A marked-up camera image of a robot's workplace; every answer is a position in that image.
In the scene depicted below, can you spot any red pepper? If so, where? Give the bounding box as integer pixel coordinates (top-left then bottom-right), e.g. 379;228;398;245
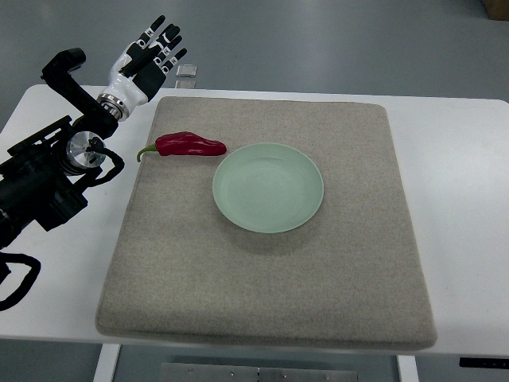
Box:
136;131;227;162

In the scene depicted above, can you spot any clear floor plate far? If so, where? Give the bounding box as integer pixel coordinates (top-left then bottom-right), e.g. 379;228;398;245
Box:
176;64;197;78

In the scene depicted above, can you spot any metal base plate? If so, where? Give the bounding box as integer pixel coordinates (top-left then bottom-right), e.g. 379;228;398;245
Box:
159;363;359;382

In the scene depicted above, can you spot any clear floor plate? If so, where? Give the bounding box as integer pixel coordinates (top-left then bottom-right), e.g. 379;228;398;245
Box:
176;64;197;78
175;80;196;89

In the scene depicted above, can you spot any beige felt mat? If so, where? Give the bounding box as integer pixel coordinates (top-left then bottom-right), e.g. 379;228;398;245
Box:
95;97;437;351

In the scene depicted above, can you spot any white left table leg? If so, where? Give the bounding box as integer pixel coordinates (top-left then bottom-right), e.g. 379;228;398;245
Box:
92;344;121;382

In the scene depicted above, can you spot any white right table leg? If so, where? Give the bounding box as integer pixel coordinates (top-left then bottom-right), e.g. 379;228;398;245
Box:
397;355;419;382

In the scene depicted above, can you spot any black table control panel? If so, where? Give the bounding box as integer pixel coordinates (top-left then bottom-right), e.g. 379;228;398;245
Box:
459;357;509;369

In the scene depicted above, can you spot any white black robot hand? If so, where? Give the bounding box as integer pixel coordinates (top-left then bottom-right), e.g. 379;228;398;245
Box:
98;15;187;122

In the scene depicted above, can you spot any cardboard box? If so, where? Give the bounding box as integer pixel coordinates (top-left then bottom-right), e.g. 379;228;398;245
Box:
482;0;509;21

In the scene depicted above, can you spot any white table leg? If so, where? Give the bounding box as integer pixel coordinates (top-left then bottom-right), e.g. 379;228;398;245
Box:
92;344;121;382
397;355;419;382

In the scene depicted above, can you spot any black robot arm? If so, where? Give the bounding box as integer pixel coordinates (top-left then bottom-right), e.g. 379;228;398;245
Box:
1;48;124;248

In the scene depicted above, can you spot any light green plate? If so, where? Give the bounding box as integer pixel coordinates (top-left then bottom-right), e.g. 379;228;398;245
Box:
212;143;324;234

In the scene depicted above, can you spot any clear floor plate near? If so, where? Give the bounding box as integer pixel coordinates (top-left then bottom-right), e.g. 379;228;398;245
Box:
175;80;196;89

